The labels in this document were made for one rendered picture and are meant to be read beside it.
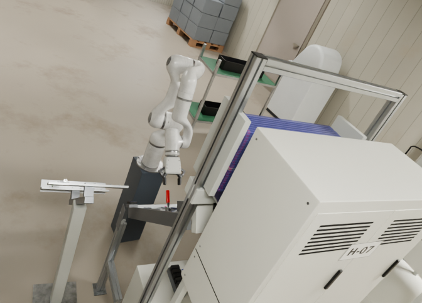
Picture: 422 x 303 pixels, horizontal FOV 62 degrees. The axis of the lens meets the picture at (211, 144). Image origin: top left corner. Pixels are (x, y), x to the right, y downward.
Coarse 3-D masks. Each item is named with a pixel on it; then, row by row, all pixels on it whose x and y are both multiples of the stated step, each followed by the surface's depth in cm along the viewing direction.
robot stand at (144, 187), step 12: (132, 168) 246; (132, 180) 246; (144, 180) 238; (156, 180) 244; (132, 192) 246; (144, 192) 246; (156, 192) 252; (120, 204) 263; (144, 204) 254; (132, 228) 264; (132, 240) 273
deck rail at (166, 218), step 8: (128, 208) 200; (136, 208) 189; (144, 208) 184; (128, 216) 199; (136, 216) 188; (144, 216) 178; (152, 216) 170; (160, 216) 162; (168, 216) 154; (176, 216) 148; (168, 224) 154
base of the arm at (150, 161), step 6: (150, 144) 230; (150, 150) 232; (156, 150) 231; (162, 150) 233; (144, 156) 237; (150, 156) 234; (156, 156) 234; (138, 162) 239; (144, 162) 237; (150, 162) 236; (156, 162) 237; (144, 168) 235; (150, 168) 238; (156, 168) 241
